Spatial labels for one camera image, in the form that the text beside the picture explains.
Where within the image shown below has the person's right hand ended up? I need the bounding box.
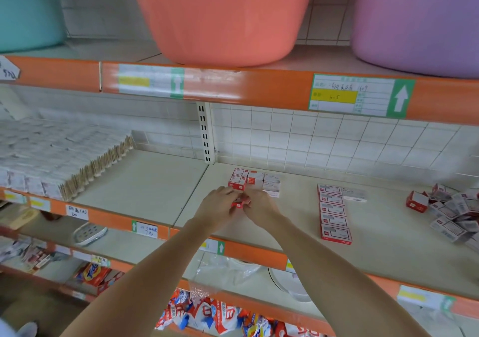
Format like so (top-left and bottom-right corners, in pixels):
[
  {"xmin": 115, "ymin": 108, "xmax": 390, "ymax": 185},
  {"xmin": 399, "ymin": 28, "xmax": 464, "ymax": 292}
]
[{"xmin": 241, "ymin": 191, "xmax": 287, "ymax": 234}]

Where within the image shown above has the person's left hand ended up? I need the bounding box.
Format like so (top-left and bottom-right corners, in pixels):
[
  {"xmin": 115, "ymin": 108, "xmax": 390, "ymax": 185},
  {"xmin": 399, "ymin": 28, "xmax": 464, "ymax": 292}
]
[{"xmin": 193, "ymin": 187, "xmax": 242, "ymax": 233}]

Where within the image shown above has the white shelf with orange edges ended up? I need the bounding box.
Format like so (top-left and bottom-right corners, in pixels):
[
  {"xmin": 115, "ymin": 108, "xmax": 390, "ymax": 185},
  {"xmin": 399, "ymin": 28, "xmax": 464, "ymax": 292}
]
[{"xmin": 0, "ymin": 45, "xmax": 479, "ymax": 337}]

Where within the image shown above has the pile of red white boxes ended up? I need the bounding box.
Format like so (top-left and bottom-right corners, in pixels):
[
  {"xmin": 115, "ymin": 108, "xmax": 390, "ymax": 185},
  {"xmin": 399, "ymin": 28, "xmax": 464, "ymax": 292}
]
[{"xmin": 406, "ymin": 183, "xmax": 479, "ymax": 256}]

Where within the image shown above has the person's left forearm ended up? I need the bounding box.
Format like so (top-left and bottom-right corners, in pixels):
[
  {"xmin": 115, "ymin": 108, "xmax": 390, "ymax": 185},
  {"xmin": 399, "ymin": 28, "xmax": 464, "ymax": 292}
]
[{"xmin": 60, "ymin": 217, "xmax": 220, "ymax": 337}]

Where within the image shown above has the person's right forearm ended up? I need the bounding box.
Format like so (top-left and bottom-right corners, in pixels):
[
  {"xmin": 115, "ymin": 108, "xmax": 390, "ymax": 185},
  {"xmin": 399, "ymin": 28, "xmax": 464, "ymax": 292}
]
[{"xmin": 264, "ymin": 217, "xmax": 433, "ymax": 337}]

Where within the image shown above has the white perforated shelf upright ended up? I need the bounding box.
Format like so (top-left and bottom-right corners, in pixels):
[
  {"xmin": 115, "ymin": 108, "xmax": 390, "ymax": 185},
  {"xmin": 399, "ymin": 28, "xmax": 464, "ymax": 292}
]
[{"xmin": 195, "ymin": 103, "xmax": 217, "ymax": 165}]

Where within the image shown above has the clear plastic bag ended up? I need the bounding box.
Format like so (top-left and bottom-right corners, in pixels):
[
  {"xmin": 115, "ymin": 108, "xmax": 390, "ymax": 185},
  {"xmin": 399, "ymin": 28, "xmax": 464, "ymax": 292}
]
[{"xmin": 187, "ymin": 252, "xmax": 263, "ymax": 286}]

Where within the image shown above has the pile of small colourful packets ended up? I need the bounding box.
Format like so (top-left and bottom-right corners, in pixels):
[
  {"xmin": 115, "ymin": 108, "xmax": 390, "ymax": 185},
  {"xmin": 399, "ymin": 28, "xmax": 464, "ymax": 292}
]
[{"xmin": 75, "ymin": 262, "xmax": 323, "ymax": 337}]

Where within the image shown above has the white handwritten label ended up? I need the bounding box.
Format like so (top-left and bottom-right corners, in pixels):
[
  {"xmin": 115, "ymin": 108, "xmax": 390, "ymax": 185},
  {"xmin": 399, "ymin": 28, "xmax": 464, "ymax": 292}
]
[
  {"xmin": 0, "ymin": 55, "xmax": 22, "ymax": 84},
  {"xmin": 65, "ymin": 203, "xmax": 90, "ymax": 221}
]

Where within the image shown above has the large label with green arrow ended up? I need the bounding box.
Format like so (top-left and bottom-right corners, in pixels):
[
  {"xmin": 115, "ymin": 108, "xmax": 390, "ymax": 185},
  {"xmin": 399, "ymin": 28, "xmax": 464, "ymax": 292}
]
[
  {"xmin": 308, "ymin": 73, "xmax": 417, "ymax": 120},
  {"xmin": 117, "ymin": 64, "xmax": 187, "ymax": 101}
]

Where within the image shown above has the row of beige bundles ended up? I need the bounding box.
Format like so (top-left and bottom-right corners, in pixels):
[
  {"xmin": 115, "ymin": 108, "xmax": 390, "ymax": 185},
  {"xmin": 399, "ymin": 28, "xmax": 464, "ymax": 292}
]
[{"xmin": 0, "ymin": 116, "xmax": 136, "ymax": 204}]

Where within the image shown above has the orange plastic basin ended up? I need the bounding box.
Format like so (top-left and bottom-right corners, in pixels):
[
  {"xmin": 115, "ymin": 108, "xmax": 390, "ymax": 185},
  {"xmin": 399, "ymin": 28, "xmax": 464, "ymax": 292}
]
[{"xmin": 112, "ymin": 0, "xmax": 323, "ymax": 69}]

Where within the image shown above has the purple plastic basin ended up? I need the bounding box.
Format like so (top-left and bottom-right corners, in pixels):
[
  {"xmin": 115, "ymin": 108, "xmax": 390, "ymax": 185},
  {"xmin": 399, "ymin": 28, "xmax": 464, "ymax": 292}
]
[{"xmin": 351, "ymin": 0, "xmax": 479, "ymax": 80}]

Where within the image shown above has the teal plastic basin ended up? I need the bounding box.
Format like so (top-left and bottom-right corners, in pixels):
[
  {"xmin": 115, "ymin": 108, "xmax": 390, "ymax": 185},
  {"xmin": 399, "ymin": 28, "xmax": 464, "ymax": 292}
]
[{"xmin": 0, "ymin": 0, "xmax": 69, "ymax": 54}]

